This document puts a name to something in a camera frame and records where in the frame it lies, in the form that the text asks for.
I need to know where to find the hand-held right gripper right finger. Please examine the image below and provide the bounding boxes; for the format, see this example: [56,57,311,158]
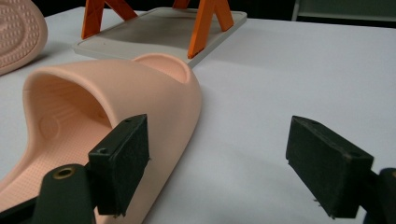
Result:
[285,115,375,219]

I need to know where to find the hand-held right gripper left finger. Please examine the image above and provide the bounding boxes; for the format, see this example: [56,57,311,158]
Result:
[88,113,150,217]

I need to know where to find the pink foam slipper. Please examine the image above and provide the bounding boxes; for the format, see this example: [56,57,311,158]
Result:
[0,52,204,224]
[0,0,49,77]

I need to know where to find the white shoe rack orange legs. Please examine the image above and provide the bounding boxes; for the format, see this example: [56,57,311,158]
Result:
[73,0,248,69]

